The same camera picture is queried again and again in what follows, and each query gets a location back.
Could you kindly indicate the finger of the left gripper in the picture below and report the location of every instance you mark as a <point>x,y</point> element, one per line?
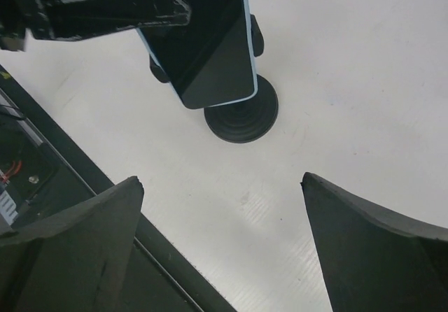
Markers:
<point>77,20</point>

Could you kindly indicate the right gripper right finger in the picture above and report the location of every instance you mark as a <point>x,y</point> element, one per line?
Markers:
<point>373,258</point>

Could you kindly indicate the left circuit board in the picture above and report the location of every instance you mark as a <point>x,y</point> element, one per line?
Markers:
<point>8,206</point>

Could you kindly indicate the phone with blue case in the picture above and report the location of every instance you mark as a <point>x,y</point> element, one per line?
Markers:
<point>177,49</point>

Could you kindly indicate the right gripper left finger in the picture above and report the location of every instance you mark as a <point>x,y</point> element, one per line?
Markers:
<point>74,260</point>

